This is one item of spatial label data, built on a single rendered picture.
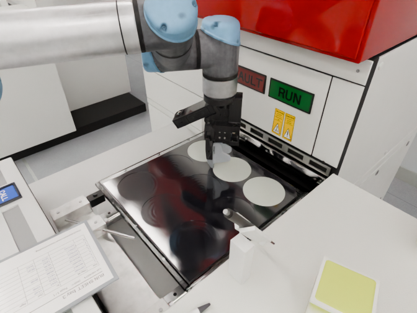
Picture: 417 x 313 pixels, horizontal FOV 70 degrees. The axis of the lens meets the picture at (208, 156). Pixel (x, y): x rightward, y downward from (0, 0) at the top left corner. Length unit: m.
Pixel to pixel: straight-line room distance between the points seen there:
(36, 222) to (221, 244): 0.36
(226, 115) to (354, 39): 0.29
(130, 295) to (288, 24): 0.57
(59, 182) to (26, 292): 0.46
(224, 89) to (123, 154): 0.48
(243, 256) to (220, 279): 0.08
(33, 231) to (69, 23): 0.37
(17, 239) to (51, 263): 0.11
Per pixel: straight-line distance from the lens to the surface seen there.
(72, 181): 0.95
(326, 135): 0.70
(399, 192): 2.37
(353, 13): 0.56
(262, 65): 0.75
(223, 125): 0.67
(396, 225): 0.67
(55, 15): 0.49
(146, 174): 0.78
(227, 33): 0.59
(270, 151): 0.80
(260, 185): 0.75
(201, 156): 0.83
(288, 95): 0.72
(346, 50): 0.57
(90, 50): 0.48
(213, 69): 0.61
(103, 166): 0.97
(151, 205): 0.70
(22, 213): 0.70
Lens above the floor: 1.41
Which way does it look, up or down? 38 degrees down
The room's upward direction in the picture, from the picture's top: straight up
